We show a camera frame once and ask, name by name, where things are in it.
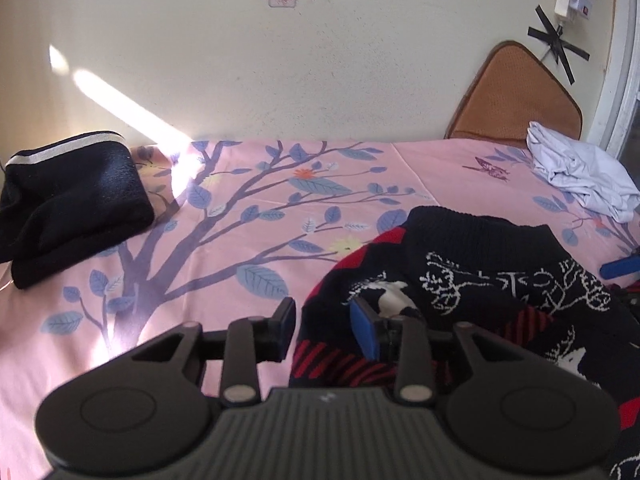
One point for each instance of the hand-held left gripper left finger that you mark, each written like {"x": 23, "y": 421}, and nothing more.
{"x": 284, "y": 327}

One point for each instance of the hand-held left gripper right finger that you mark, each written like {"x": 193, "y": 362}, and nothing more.
{"x": 364, "y": 330}

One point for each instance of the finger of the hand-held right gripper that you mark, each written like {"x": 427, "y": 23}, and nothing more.
{"x": 620, "y": 266}

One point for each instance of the black patterned knit sweater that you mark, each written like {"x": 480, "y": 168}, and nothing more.
{"x": 480, "y": 260}

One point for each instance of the pink floral bedsheet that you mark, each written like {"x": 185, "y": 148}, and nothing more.
{"x": 250, "y": 240}

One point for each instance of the white crumpled cloth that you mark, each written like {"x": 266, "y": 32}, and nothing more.
{"x": 580, "y": 170}

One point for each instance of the brown woven seat cushion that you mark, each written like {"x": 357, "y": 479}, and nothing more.
{"x": 515, "y": 95}

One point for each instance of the white framed glass door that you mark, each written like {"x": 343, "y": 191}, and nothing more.
{"x": 617, "y": 60}

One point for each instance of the black tape cross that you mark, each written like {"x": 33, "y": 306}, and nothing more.
{"x": 556, "y": 40}

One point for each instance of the black folded garment white stripe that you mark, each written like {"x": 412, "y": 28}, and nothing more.
{"x": 75, "y": 195}

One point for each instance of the white plug adapter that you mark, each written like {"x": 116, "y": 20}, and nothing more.
{"x": 575, "y": 5}

